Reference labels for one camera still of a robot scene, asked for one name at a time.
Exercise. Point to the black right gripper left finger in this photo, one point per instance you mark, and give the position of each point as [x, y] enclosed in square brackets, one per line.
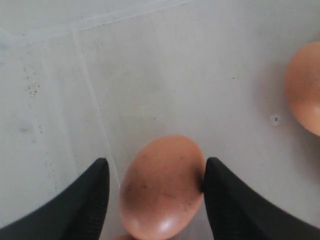
[77, 213]

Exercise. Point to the clear plastic container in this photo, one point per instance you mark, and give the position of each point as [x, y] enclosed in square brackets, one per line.
[88, 79]

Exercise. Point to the brown egg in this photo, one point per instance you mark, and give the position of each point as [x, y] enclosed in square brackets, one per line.
[162, 189]
[302, 86]

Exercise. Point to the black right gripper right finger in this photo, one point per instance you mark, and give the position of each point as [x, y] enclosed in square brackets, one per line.
[237, 212]

